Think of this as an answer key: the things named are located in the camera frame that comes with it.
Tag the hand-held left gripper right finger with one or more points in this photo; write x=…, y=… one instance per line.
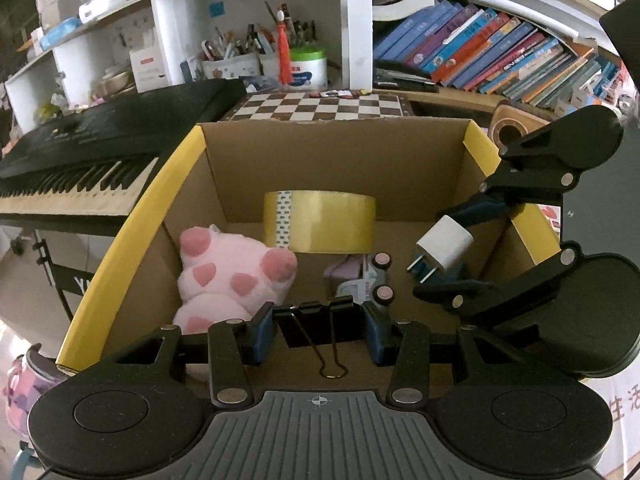
x=377, y=335

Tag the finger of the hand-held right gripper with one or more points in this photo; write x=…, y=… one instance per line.
x=465, y=297
x=480, y=210

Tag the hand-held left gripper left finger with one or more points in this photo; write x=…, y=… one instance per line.
x=262, y=335

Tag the white charger plug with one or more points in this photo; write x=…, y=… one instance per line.
x=442, y=245

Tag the black binder clip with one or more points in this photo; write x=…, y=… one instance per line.
x=320, y=320

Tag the grey toy car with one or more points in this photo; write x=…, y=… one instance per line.
x=350, y=280

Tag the pink pig plush toy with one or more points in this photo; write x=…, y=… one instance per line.
x=220, y=280

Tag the yellow tape roll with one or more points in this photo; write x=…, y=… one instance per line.
x=325, y=222

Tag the yellow cardboard box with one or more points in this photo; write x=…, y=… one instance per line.
x=340, y=160

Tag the golden brown retro radio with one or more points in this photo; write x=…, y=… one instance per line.
x=520, y=120

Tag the black stapler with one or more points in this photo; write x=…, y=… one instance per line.
x=405, y=77

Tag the row of colourful books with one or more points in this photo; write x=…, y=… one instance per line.
x=490, y=50

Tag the wooden chessboard box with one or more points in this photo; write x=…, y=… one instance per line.
x=320, y=107

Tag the white bookshelf unit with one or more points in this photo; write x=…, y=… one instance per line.
x=356, y=35

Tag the thick white paperback book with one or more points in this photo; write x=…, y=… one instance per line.
x=405, y=5

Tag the white canister green lid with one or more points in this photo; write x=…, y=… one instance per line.
x=310, y=67

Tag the black keyboard stand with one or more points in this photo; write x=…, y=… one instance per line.
x=50, y=265

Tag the pink backpack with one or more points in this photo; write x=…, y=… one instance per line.
x=25, y=395

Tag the red hanging tassel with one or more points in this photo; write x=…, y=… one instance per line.
x=283, y=55

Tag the black electronic keyboard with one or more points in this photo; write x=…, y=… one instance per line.
x=100, y=130

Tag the pen holder with pens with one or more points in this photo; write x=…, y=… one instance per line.
x=235, y=65

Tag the white tissue box red label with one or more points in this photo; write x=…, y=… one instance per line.
x=148, y=70

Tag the golden bowl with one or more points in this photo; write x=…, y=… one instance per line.
x=119, y=83

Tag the blue wet wipes pack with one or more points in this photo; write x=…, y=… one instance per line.
x=60, y=34

